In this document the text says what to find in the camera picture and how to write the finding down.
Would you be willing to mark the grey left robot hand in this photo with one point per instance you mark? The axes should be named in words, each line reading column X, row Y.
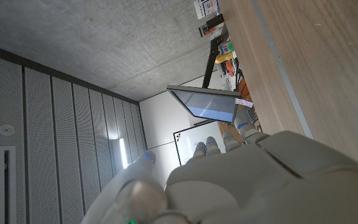
column 244, row 180

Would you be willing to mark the black keyboard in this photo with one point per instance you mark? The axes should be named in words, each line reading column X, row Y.
column 252, row 115

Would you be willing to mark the white whiteboard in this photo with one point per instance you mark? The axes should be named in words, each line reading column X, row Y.
column 186, row 144

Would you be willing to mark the black computer monitor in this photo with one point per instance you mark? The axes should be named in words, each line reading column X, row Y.
column 210, row 105

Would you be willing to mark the orange basketball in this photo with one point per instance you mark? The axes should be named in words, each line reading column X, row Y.
column 244, row 88

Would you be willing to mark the long ceiling light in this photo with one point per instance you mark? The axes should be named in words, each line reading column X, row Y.
column 123, row 154

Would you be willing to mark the black labelled box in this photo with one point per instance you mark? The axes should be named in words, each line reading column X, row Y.
column 211, row 26

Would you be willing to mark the round white ceiling sensor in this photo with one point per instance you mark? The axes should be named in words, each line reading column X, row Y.
column 6, row 130

